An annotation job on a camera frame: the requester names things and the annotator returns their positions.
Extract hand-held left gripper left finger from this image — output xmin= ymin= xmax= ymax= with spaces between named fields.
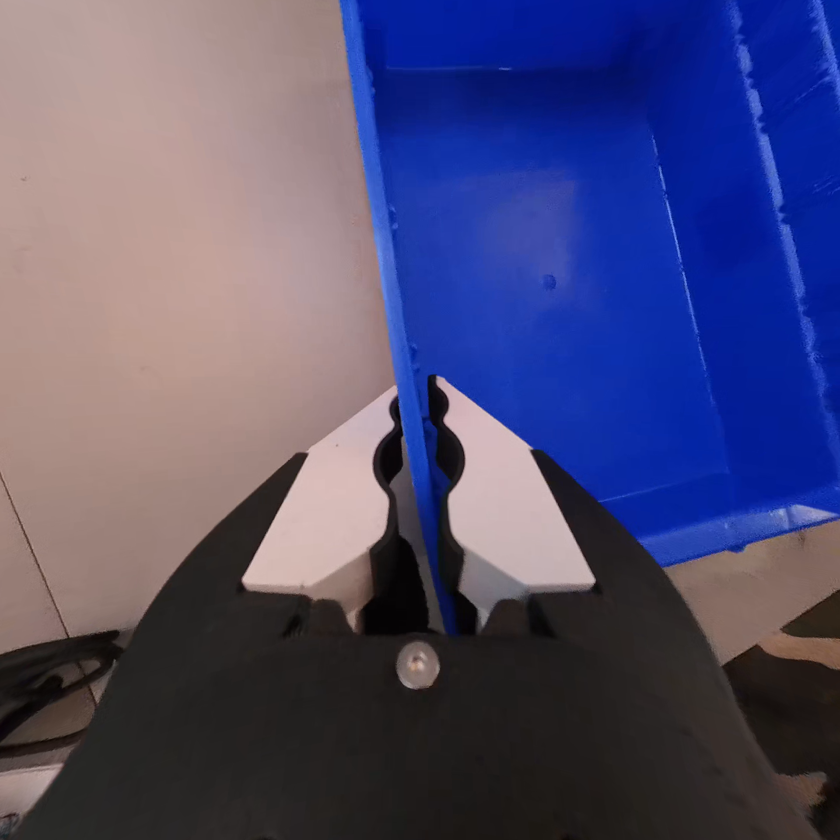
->
xmin=241 ymin=386 xmax=404 ymax=631

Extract black cable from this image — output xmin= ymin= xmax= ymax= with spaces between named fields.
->
xmin=0 ymin=630 xmax=126 ymax=757

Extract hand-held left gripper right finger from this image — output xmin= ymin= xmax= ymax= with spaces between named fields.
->
xmin=427 ymin=375 xmax=597 ymax=634

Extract person's camouflage pants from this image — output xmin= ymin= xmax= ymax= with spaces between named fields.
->
xmin=722 ymin=591 xmax=840 ymax=840

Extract blue storage bin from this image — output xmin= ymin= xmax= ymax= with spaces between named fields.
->
xmin=338 ymin=0 xmax=840 ymax=636

